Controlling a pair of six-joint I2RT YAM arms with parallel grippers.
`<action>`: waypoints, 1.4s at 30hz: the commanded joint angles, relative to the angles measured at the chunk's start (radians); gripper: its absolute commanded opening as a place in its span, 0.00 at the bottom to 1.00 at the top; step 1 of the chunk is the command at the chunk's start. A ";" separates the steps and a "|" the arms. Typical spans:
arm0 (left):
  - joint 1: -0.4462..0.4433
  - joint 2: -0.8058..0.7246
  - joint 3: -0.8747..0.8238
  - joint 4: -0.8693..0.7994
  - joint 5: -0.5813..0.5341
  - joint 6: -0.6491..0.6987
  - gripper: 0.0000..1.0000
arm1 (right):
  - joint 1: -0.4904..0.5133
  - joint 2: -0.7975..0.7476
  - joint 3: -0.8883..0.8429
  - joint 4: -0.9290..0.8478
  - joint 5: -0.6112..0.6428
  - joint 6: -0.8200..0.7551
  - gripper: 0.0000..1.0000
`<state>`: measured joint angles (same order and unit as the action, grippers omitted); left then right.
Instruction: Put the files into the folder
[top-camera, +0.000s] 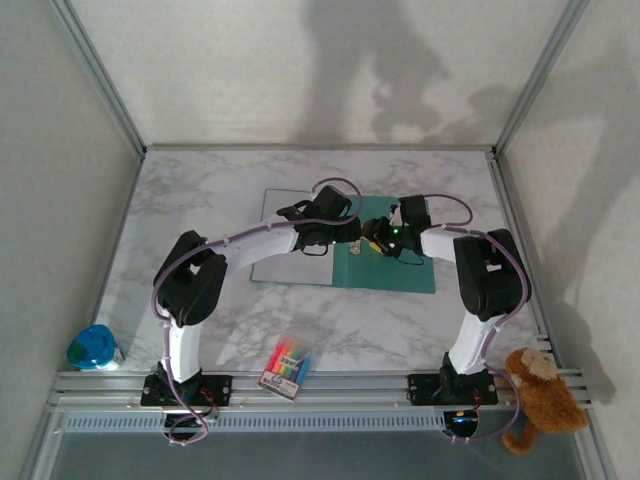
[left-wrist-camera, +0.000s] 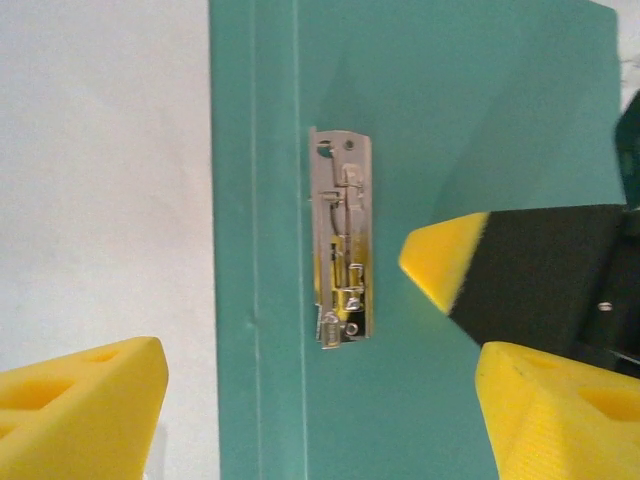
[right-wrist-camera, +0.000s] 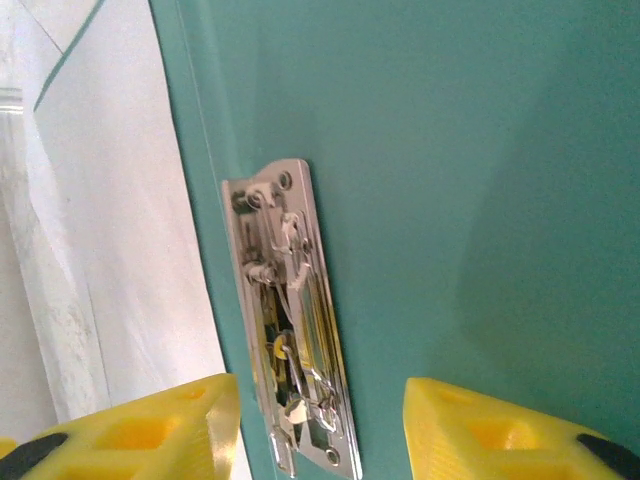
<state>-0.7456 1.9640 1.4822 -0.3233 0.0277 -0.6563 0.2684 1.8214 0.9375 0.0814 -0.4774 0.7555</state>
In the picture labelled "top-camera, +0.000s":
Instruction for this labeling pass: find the aluminium side rail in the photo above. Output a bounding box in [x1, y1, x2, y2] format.
[487, 149, 561, 374]

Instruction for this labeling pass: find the aluminium frame post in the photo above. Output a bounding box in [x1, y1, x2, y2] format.
[47, 0, 147, 156]
[492, 0, 591, 156]

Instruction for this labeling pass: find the aluminium back rail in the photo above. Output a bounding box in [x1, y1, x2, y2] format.
[144, 143, 499, 153]

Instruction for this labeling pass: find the grey slotted cable duct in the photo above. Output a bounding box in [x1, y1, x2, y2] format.
[64, 412, 446, 434]

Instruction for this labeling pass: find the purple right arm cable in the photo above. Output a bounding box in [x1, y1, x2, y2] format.
[392, 193, 532, 445]

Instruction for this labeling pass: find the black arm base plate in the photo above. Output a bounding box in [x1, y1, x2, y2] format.
[140, 374, 234, 407]
[407, 373, 499, 406]

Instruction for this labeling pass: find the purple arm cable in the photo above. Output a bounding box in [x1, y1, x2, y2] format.
[151, 177, 364, 447]
[392, 193, 532, 445]

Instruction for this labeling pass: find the brown plush monkey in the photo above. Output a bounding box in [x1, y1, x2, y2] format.
[502, 347, 591, 455]

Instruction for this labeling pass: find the green plastic folder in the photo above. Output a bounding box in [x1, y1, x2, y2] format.
[248, 187, 438, 296]

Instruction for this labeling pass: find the aluminium frame rail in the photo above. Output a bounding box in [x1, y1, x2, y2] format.
[47, 368, 596, 414]

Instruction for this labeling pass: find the pack of coloured markers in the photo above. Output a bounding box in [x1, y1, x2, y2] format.
[257, 334, 316, 402]

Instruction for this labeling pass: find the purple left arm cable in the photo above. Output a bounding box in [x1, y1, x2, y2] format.
[151, 177, 364, 447]

